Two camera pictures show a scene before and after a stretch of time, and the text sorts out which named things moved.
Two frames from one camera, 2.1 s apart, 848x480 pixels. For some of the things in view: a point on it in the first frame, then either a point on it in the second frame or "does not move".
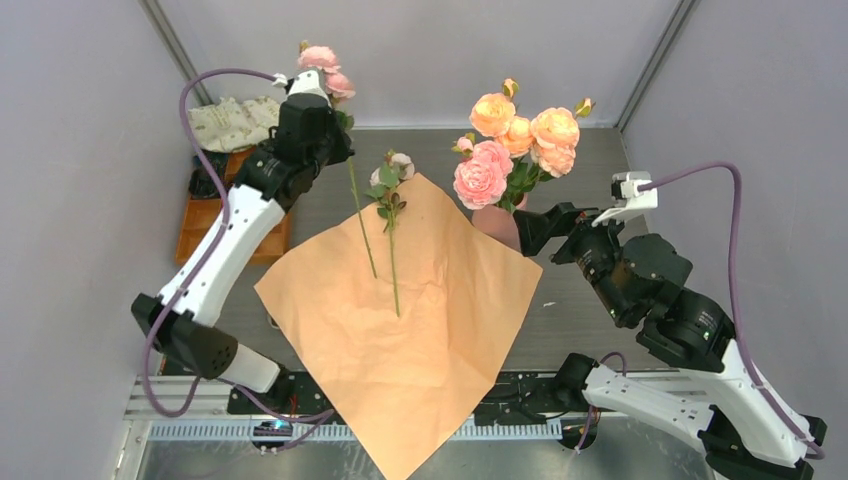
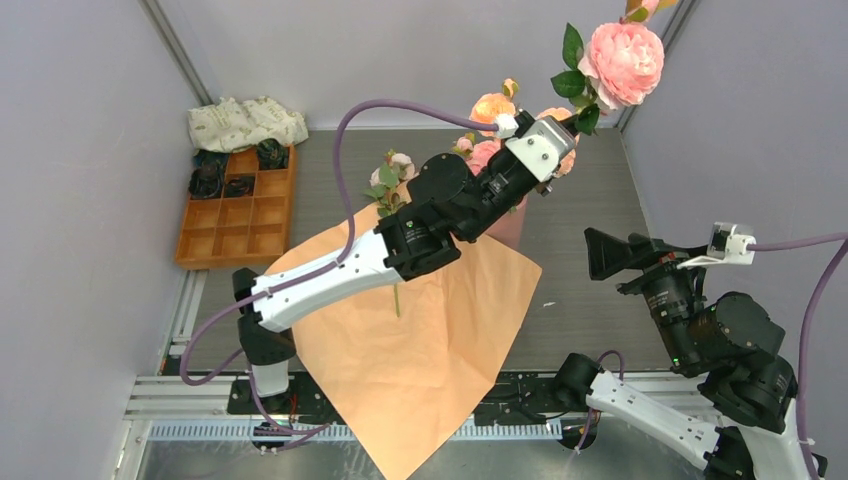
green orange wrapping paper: (408, 325) does not move
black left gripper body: (336, 149) -> (500, 191)
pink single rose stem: (340, 88) -> (621, 65)
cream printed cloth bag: (228, 125) does not move
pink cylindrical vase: (499, 223) does not move
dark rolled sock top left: (215, 159) does not move
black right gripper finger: (534, 228) -> (606, 253)
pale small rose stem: (387, 178) does not move
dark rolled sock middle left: (202, 185) does not move
